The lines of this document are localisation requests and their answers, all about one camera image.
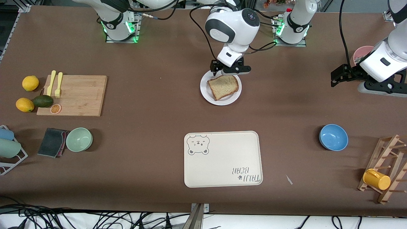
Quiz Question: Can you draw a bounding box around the brown bread slice plain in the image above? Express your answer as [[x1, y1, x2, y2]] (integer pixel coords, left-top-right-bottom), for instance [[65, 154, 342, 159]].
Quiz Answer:
[[207, 75, 239, 101]]

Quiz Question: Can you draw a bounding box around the white round plate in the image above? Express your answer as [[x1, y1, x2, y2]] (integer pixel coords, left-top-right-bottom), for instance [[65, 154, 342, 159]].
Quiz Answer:
[[200, 70, 242, 106]]

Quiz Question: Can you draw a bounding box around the pink bowl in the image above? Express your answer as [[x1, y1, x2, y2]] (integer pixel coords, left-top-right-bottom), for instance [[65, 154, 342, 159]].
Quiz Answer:
[[350, 45, 375, 67]]

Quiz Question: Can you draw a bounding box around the blue bowl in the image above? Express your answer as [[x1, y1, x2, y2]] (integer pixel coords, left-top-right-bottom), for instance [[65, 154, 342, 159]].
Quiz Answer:
[[319, 124, 348, 151]]

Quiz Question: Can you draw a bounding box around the wooden mug rack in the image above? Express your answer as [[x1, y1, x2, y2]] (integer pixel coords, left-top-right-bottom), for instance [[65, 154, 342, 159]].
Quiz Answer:
[[357, 134, 407, 205]]

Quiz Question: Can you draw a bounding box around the cream tray with bear print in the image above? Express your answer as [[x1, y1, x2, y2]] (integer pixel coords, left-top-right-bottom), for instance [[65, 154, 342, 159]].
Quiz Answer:
[[184, 131, 264, 188]]

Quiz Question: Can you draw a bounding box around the yellow mug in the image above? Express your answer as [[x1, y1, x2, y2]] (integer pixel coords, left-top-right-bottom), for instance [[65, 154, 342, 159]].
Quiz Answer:
[[363, 169, 391, 191]]

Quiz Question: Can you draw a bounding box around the wooden cutting board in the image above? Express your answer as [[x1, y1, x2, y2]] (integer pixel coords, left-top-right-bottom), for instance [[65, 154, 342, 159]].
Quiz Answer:
[[37, 75, 107, 117]]

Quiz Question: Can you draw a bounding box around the pale green bowl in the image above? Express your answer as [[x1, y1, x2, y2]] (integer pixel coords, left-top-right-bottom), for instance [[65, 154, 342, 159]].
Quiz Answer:
[[66, 128, 93, 152]]

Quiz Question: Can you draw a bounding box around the yellow plastic fork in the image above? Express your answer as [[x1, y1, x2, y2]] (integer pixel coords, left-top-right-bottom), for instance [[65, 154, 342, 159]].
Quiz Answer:
[[54, 72, 63, 99]]

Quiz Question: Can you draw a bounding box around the yellow plastic knife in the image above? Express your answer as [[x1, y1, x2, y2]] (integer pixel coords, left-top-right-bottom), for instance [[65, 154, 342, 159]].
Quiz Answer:
[[47, 70, 56, 97]]

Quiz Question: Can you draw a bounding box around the dark green avocado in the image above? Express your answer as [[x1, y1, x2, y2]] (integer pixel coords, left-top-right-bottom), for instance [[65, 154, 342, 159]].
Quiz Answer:
[[32, 95, 54, 108]]

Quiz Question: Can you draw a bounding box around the grey folded cloth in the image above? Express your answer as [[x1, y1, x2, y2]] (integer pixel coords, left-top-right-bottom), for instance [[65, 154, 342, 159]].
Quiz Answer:
[[37, 128, 70, 158]]

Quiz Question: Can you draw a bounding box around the yellow lemon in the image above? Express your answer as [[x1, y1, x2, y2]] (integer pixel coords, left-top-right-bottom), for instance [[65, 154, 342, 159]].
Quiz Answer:
[[16, 98, 35, 113], [22, 76, 39, 92]]

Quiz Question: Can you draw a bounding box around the light blue cup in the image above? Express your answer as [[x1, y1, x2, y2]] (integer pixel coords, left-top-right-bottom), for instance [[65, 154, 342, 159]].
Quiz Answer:
[[0, 128, 15, 141]]

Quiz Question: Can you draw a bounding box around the pale green cup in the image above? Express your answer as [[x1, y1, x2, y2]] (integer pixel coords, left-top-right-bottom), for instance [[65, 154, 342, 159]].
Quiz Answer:
[[0, 139, 22, 158]]

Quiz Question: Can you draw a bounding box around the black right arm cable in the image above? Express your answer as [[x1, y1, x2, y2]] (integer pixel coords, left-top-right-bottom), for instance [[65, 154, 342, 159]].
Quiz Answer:
[[190, 5, 278, 64]]

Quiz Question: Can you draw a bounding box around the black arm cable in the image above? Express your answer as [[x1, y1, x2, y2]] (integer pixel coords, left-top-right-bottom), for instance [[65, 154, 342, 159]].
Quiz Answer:
[[339, 0, 354, 68], [190, 5, 278, 64]]

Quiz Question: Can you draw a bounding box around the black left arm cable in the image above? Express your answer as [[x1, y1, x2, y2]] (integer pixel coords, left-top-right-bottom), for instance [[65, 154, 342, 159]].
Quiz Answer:
[[339, 0, 354, 68]]

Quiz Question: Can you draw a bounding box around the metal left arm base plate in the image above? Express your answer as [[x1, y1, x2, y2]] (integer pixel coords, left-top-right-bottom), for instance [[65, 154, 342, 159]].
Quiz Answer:
[[273, 16, 307, 47]]

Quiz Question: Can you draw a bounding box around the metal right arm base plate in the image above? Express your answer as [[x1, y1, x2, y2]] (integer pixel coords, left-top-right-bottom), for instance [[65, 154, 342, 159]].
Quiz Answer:
[[106, 13, 142, 43]]

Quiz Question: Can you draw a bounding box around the metal table edge bracket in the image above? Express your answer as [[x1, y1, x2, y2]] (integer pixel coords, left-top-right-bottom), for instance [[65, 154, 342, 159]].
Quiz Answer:
[[190, 203, 210, 229]]

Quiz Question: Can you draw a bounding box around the white wire rack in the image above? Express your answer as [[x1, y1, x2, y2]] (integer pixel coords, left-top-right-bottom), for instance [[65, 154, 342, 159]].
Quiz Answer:
[[0, 125, 28, 176]]

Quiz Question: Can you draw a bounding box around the black cable bundle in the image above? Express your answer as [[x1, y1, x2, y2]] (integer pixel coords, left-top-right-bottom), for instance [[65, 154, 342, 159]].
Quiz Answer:
[[0, 204, 191, 229]]

